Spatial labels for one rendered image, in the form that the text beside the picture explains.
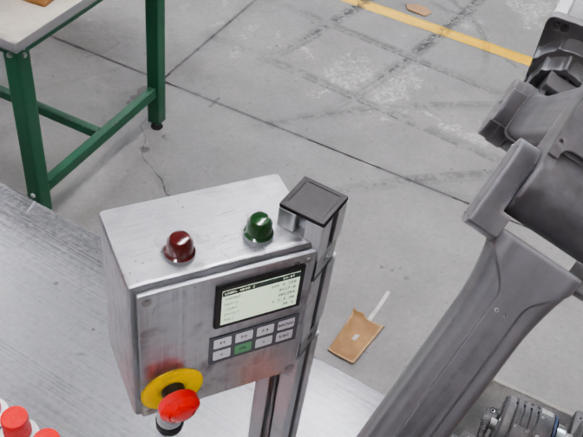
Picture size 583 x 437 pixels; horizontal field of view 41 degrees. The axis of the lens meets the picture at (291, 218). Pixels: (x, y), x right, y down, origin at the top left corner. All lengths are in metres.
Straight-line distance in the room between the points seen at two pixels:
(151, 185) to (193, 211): 2.20
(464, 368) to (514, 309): 0.05
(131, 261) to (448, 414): 0.27
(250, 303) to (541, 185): 0.28
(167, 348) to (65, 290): 0.80
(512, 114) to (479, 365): 0.40
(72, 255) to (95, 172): 1.43
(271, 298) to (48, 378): 0.73
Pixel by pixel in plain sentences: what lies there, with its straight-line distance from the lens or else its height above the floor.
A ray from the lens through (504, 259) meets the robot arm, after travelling 0.54.
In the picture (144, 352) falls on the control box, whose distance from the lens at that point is 0.69.
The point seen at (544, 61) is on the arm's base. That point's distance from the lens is 0.99.
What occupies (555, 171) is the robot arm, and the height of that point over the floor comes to 1.64.
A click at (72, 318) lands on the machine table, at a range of 1.44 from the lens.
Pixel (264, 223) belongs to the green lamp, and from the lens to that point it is 0.65.
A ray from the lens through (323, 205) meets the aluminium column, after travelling 0.67.
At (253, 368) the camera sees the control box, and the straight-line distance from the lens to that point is 0.78.
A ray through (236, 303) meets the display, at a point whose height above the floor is 1.43.
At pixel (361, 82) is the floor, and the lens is 3.51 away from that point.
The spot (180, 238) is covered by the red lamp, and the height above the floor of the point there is 1.50.
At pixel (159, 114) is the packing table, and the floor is 0.09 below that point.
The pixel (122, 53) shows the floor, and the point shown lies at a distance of 3.56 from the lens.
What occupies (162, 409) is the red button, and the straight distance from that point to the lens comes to 0.73.
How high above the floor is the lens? 1.96
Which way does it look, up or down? 44 degrees down
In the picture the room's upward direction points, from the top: 9 degrees clockwise
